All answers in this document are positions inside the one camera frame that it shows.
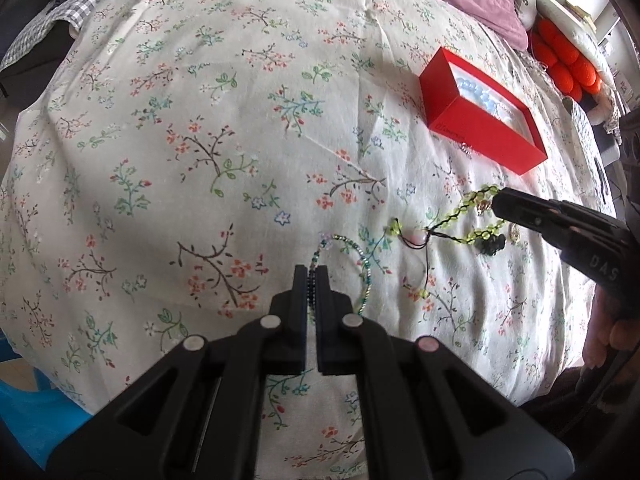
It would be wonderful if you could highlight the red jewelry box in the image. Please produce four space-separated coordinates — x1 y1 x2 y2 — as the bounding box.
418 46 548 176

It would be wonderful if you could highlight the pale blue bead bracelet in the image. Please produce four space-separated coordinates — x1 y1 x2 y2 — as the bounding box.
452 76 523 123

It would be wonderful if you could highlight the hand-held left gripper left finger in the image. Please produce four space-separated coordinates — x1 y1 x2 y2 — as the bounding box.
47 265 313 480

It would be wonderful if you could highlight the multicolour seed bead bracelet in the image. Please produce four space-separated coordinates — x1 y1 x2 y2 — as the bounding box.
306 232 373 323

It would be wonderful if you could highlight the person's right hand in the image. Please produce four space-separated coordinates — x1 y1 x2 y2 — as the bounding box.
582 280 640 378

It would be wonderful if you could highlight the green bead bracelet black cord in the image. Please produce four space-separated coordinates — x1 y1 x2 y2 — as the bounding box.
389 185 508 306

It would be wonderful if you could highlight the orange knotted cushion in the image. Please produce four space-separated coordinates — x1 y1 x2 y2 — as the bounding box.
529 19 605 102

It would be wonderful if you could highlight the grey checked cloth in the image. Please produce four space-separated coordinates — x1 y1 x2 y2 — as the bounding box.
0 0 132 73

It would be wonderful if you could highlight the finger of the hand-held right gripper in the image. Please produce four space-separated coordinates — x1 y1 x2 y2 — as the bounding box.
492 188 566 220
495 209 566 253

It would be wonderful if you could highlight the floral bedsheet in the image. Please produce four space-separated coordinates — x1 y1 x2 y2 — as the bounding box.
0 0 626 480

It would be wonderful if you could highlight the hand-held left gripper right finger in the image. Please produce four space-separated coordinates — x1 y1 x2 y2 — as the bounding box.
316 266 576 480

